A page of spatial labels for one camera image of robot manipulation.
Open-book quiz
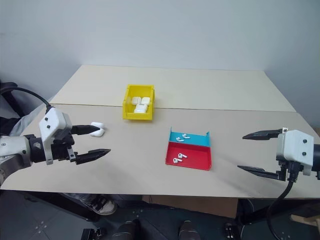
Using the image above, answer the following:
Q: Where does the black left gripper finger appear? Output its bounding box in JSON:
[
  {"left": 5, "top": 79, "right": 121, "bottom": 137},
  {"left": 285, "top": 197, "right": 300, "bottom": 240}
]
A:
[
  {"left": 70, "top": 123, "right": 104, "bottom": 137},
  {"left": 74, "top": 148, "right": 112, "bottom": 166}
]

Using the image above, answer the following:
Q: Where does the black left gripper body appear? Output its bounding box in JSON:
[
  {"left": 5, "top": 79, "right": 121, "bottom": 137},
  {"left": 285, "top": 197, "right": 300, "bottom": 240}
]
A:
[{"left": 51, "top": 128, "right": 77, "bottom": 164}]

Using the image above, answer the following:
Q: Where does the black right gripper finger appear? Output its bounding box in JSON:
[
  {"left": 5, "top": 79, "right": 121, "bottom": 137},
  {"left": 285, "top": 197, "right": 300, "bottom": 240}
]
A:
[
  {"left": 241, "top": 127, "right": 288, "bottom": 141},
  {"left": 237, "top": 164, "right": 279, "bottom": 180}
]

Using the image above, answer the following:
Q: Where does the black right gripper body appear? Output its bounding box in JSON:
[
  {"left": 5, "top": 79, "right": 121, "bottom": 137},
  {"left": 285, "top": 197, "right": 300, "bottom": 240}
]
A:
[{"left": 275, "top": 159, "right": 290, "bottom": 182}]

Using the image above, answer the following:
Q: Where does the yellow plastic bin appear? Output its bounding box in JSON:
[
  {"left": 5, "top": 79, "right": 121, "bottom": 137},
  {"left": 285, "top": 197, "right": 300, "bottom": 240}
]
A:
[{"left": 122, "top": 84, "right": 157, "bottom": 122}]

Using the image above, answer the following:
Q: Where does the bystander's jeans leg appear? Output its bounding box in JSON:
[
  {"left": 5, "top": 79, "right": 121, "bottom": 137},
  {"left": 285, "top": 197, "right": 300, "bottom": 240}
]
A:
[{"left": 59, "top": 192, "right": 107, "bottom": 210}]

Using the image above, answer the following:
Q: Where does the grey garment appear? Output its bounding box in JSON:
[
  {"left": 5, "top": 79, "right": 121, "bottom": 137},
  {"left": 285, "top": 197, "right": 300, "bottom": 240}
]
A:
[{"left": 9, "top": 104, "right": 49, "bottom": 138}]

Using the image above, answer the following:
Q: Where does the bystander's white sneaker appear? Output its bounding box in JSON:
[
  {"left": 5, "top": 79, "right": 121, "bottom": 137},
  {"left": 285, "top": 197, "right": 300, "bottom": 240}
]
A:
[{"left": 89, "top": 196, "right": 118, "bottom": 216}]

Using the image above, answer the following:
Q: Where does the light wooden piece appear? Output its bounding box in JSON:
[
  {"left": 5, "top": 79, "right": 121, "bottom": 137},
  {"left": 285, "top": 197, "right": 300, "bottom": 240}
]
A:
[{"left": 289, "top": 211, "right": 320, "bottom": 226}]

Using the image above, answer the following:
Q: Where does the red plastic tray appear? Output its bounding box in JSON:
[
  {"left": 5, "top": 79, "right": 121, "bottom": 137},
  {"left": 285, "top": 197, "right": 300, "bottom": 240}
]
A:
[{"left": 164, "top": 141, "right": 213, "bottom": 172}]

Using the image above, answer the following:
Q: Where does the blue plastic tray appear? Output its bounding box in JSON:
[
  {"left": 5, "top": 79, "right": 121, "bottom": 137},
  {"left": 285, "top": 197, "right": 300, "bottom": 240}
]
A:
[{"left": 168, "top": 126, "right": 212, "bottom": 148}]

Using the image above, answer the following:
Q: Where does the dark rounded shape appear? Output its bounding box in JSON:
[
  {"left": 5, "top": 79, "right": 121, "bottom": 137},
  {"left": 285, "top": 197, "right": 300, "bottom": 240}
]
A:
[
  {"left": 111, "top": 219, "right": 141, "bottom": 240},
  {"left": 179, "top": 219, "right": 201, "bottom": 240}
]

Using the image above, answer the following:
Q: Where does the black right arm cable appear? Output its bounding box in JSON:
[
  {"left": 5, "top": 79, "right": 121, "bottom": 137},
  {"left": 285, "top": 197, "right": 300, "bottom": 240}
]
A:
[{"left": 265, "top": 161, "right": 301, "bottom": 240}]

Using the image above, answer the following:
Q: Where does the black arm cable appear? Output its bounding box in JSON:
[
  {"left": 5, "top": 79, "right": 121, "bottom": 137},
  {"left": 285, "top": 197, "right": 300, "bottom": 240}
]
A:
[
  {"left": 265, "top": 161, "right": 301, "bottom": 240},
  {"left": 0, "top": 86, "right": 56, "bottom": 110}
]

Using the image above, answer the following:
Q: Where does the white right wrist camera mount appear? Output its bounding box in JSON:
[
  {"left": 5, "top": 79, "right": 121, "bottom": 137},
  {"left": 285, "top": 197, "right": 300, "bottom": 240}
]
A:
[{"left": 275, "top": 129, "right": 315, "bottom": 176}]

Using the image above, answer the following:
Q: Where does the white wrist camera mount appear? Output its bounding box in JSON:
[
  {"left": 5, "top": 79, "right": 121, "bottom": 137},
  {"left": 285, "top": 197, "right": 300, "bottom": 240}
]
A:
[
  {"left": 275, "top": 129, "right": 315, "bottom": 176},
  {"left": 38, "top": 106, "right": 73, "bottom": 166}
]

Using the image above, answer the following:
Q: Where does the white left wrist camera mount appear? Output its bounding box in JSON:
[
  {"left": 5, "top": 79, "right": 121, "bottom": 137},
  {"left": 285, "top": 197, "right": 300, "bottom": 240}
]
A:
[{"left": 38, "top": 106, "right": 73, "bottom": 166}]

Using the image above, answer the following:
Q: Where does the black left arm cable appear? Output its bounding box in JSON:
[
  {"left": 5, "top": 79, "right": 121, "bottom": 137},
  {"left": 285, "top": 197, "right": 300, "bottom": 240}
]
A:
[{"left": 0, "top": 86, "right": 56, "bottom": 110}]

